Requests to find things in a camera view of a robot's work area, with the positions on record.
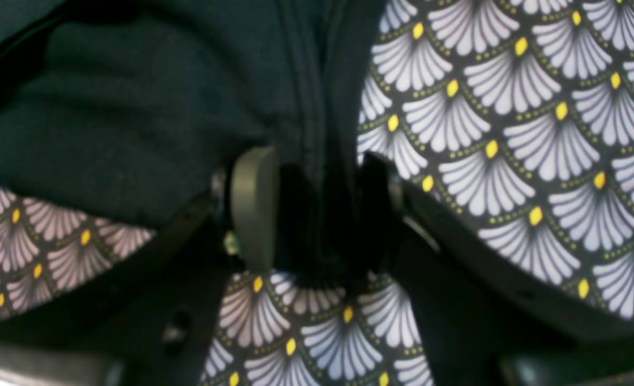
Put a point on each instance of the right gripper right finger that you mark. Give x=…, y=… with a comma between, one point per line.
x=481, y=320

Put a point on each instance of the dark grey T-shirt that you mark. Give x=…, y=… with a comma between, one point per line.
x=124, y=109

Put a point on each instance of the fan-patterned table cloth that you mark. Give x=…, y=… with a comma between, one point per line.
x=517, y=116

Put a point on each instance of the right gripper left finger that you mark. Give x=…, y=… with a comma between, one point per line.
x=130, y=324

